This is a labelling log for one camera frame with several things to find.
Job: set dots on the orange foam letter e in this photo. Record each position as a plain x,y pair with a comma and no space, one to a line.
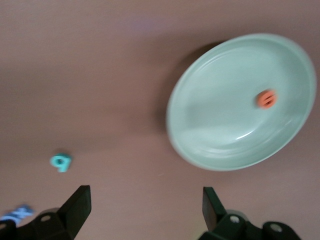
267,99

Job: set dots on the light green plate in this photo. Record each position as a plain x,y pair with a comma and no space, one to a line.
225,112

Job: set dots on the brown table cover sheet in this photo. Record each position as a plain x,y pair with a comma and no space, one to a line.
100,75

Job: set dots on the teal foam letter b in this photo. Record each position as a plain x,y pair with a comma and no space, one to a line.
60,162

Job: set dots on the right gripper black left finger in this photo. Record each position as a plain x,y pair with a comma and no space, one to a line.
70,215

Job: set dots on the blue foam letter x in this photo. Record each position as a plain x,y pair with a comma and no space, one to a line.
18,213

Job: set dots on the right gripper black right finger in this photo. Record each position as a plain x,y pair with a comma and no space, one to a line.
220,225

